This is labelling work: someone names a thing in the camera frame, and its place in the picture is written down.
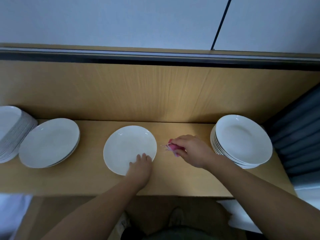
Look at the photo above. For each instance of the white glossy round plate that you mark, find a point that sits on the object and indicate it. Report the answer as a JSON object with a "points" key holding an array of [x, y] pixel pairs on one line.
{"points": [[47, 141], [71, 155], [127, 145]]}

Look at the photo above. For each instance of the person's left forearm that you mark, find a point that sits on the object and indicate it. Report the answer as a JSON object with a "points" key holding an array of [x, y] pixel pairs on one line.
{"points": [[90, 215]]}

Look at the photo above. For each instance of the person's left hand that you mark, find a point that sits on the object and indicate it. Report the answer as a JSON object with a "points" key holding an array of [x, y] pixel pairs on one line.
{"points": [[140, 170]]}

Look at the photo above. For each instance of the person's right hand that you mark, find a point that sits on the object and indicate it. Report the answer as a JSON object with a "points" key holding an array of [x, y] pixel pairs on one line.
{"points": [[197, 151]]}

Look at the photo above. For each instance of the white bed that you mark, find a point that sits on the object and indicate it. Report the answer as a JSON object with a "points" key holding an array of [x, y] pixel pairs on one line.
{"points": [[14, 215]]}

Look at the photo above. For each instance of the stack of white round plates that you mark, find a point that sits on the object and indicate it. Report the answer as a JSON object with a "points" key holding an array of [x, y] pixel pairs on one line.
{"points": [[245, 137]]}

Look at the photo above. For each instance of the grey curtain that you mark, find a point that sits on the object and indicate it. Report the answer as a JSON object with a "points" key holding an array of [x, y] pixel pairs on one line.
{"points": [[300, 132]]}

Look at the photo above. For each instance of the pink cleaning cloth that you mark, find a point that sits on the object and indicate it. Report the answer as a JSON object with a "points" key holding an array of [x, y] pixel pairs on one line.
{"points": [[172, 146]]}

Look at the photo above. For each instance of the pile of white oblong plates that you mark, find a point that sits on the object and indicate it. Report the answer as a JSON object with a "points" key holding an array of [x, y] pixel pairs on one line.
{"points": [[12, 128]]}

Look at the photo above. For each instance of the person's right forearm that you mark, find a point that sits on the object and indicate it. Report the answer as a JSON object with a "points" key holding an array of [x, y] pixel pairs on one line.
{"points": [[267, 202]]}

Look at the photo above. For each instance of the black wall rail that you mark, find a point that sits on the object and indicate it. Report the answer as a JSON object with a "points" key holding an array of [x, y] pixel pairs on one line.
{"points": [[150, 56]]}

